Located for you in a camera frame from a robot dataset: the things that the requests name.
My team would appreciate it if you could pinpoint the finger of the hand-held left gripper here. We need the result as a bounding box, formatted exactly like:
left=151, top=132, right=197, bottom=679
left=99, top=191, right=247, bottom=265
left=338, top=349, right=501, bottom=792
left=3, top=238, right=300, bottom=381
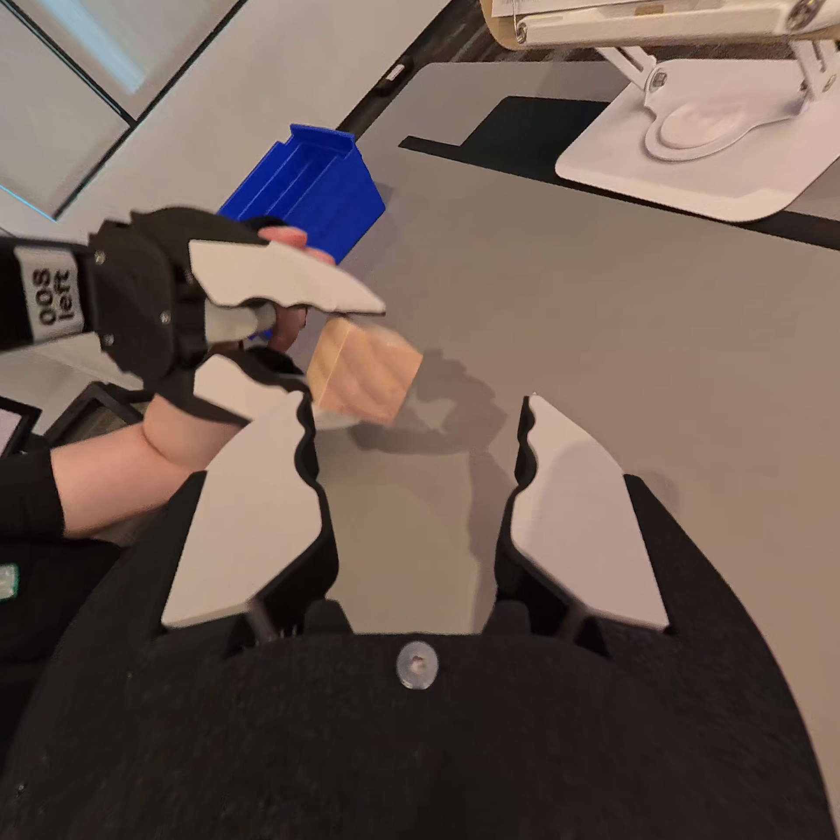
left=189, top=239, right=387, bottom=315
left=193, top=354, right=308, bottom=424

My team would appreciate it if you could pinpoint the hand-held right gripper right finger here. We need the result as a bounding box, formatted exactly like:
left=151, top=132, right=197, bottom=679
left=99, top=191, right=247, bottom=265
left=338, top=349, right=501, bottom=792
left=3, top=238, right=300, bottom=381
left=495, top=394, right=670, bottom=641

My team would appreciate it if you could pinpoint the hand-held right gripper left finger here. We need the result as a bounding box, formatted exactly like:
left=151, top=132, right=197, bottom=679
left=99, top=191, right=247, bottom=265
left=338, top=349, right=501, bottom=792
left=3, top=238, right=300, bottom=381
left=161, top=392, right=339, bottom=641

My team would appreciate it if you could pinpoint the blue plastic bin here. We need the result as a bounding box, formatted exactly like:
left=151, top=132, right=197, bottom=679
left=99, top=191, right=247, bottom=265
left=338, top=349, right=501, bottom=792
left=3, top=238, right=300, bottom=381
left=217, top=123, right=387, bottom=263

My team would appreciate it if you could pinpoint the light wooden cube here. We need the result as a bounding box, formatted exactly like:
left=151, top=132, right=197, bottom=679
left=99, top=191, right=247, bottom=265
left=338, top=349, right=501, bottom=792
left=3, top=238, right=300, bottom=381
left=305, top=317, right=424, bottom=424

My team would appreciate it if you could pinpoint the person's left forearm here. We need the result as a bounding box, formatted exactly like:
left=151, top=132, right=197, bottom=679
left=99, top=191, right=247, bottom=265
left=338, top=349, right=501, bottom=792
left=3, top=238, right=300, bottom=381
left=51, top=394, right=247, bottom=539

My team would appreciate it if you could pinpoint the person's left hand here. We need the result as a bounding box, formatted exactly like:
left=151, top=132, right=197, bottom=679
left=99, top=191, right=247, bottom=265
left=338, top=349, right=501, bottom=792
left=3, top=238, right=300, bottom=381
left=259, top=225, right=336, bottom=355

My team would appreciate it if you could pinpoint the black framed task sign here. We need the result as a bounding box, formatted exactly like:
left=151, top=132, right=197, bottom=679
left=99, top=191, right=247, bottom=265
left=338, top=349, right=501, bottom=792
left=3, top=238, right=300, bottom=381
left=0, top=395, right=43, bottom=458

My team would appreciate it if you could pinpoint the large window with blinds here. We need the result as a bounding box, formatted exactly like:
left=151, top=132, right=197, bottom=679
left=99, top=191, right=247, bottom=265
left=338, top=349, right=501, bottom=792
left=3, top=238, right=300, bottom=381
left=0, top=0, right=247, bottom=221

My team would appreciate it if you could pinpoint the black zip jacket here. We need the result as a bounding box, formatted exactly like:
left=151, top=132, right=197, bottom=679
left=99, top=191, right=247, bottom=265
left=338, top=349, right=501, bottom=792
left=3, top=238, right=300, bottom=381
left=0, top=449, right=126, bottom=723

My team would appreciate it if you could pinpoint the instruction board on stand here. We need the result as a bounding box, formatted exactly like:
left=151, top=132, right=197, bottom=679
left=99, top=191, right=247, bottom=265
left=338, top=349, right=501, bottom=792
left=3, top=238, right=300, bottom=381
left=479, top=0, right=840, bottom=223

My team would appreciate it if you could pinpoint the black cable tray lid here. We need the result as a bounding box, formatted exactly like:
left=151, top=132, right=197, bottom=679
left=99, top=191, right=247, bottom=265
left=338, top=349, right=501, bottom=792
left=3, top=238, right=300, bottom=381
left=399, top=96, right=614, bottom=188

